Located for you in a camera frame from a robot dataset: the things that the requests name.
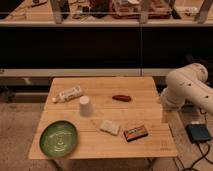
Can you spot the white plastic bottle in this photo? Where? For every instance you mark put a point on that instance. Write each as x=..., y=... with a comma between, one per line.
x=68, y=94

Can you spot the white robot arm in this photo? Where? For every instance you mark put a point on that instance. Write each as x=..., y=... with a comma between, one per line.
x=187, y=83

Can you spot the green ceramic bowl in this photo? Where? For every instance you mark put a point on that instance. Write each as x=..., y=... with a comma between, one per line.
x=58, y=139

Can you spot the dark red sausage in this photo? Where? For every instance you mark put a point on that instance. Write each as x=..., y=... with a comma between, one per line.
x=123, y=98

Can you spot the white paper cup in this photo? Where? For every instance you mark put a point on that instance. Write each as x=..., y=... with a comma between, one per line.
x=85, y=106

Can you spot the wooden folding table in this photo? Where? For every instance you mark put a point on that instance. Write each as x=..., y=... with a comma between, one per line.
x=99, y=151

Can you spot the beige sponge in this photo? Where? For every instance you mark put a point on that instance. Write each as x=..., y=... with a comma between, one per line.
x=110, y=127

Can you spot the orange black small box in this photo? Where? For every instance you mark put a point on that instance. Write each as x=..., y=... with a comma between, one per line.
x=135, y=133

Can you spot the blue foot pedal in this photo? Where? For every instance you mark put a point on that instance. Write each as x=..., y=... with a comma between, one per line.
x=198, y=133

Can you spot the long workbench shelf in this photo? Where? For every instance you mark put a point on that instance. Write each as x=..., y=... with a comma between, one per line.
x=106, y=13

